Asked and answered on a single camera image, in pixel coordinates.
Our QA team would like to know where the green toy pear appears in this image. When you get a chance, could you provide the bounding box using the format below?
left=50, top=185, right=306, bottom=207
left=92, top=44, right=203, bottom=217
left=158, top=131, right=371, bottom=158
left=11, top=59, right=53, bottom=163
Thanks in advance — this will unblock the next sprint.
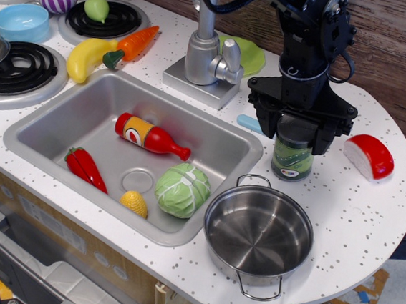
left=84, top=0, right=110, bottom=23

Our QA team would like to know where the right stove burner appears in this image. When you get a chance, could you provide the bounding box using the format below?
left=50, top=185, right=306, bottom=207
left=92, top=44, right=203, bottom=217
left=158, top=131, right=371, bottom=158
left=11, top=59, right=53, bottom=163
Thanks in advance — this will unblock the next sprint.
left=57, top=0, right=150, bottom=45

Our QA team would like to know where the toy oven door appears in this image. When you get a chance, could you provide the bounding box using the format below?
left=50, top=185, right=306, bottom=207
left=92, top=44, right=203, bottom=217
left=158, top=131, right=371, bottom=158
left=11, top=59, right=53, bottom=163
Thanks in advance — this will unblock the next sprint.
left=0, top=195, right=147, bottom=304

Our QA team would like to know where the green toy cabbage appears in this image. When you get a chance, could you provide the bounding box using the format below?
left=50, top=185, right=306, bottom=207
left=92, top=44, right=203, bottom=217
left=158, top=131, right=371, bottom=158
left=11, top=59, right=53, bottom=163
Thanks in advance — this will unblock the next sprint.
left=155, top=162, right=211, bottom=219

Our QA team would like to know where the blue handled toy knife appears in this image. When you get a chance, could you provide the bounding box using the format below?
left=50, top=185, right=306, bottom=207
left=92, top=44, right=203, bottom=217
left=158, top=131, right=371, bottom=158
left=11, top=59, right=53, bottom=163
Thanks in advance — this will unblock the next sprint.
left=236, top=114, right=263, bottom=134

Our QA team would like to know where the light blue bowl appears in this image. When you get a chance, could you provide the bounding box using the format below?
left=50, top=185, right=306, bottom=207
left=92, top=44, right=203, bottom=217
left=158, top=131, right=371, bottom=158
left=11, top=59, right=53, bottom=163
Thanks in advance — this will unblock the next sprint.
left=0, top=4, right=49, bottom=43

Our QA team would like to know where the green toy plate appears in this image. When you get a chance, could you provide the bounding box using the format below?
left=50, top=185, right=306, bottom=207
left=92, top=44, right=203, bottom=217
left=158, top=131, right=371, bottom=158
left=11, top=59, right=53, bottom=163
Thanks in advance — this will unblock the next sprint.
left=231, top=36, right=266, bottom=78

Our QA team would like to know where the red ketchup bottle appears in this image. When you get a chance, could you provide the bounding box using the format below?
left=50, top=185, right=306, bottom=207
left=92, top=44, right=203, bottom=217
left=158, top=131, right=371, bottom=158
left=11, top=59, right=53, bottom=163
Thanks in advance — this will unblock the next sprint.
left=115, top=113, right=191, bottom=161

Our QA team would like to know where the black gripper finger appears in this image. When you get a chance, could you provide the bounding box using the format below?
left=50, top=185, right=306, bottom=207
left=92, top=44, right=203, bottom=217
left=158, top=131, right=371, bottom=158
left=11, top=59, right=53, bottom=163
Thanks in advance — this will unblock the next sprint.
left=311, top=122, right=338, bottom=155
left=254, top=103, right=283, bottom=138

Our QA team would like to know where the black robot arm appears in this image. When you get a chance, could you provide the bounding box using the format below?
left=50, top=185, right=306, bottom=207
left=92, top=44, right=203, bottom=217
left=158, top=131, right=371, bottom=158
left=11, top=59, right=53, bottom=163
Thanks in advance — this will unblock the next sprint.
left=203, top=0, right=357, bottom=155

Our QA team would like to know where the red toy chili pepper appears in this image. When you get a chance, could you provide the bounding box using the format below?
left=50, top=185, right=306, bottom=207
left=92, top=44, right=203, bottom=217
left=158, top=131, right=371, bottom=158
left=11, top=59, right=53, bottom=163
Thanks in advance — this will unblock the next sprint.
left=64, top=147, right=108, bottom=194

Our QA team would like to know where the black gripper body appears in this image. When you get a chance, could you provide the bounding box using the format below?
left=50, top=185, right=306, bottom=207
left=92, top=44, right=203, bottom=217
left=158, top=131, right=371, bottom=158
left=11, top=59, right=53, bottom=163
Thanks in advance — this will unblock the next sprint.
left=248, top=76, right=357, bottom=137

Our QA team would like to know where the red rind cheese wedge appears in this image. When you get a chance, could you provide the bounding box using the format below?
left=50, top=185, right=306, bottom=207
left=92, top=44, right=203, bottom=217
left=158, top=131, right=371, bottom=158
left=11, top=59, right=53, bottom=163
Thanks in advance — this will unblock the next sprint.
left=343, top=134, right=395, bottom=181

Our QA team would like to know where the orange toy carrot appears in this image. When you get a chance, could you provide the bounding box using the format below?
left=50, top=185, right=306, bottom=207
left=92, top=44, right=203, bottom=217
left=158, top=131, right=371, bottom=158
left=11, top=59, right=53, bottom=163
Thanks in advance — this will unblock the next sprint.
left=102, top=26, right=160, bottom=69

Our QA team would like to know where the yellow toy corn piece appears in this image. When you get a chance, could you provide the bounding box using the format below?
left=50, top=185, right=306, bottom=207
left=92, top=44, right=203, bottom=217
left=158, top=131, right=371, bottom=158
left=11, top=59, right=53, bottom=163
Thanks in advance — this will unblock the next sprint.
left=119, top=190, right=148, bottom=219

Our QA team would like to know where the stainless steel pan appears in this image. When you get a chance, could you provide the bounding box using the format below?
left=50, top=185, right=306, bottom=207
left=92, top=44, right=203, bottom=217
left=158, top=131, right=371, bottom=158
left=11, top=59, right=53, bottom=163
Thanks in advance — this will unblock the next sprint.
left=203, top=182, right=314, bottom=302

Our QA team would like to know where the front left stove burner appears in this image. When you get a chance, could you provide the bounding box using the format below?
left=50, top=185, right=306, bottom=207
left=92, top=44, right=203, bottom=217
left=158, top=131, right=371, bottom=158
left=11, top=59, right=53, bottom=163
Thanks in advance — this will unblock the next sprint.
left=0, top=41, right=69, bottom=110

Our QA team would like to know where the silver toy sink basin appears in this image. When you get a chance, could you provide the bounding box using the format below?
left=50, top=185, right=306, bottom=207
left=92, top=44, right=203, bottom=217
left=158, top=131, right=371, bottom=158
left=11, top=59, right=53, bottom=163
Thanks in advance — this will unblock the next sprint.
left=4, top=70, right=263, bottom=246

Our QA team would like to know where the green labelled tin can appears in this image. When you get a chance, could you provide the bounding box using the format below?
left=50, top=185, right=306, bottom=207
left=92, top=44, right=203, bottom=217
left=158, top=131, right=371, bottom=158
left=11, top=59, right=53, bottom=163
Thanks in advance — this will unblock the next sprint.
left=271, top=114, right=316, bottom=182

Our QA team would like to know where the silver toy faucet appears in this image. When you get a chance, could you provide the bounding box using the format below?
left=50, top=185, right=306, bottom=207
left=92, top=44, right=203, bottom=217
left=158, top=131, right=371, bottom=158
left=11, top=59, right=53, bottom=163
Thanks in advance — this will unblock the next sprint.
left=163, top=0, right=244, bottom=109

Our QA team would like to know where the yellow toy banana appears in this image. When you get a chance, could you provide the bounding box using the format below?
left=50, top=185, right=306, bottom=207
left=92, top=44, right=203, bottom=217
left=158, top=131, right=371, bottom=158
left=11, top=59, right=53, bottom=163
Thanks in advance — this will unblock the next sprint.
left=66, top=38, right=118, bottom=84

